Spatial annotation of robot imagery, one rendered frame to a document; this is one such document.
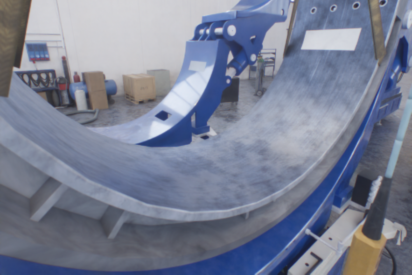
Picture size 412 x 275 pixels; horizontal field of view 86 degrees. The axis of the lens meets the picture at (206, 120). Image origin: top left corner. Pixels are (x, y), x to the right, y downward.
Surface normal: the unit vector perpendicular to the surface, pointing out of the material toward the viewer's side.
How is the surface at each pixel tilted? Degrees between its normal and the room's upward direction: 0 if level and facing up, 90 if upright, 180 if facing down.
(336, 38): 75
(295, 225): 13
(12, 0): 83
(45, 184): 40
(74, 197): 90
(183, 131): 90
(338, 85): 55
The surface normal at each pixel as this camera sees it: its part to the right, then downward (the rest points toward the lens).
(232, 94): 0.31, 0.30
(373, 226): -0.60, 0.18
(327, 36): -0.77, -0.06
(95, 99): 0.61, 0.25
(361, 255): -0.79, 0.20
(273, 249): -0.04, -0.94
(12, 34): 0.77, 0.09
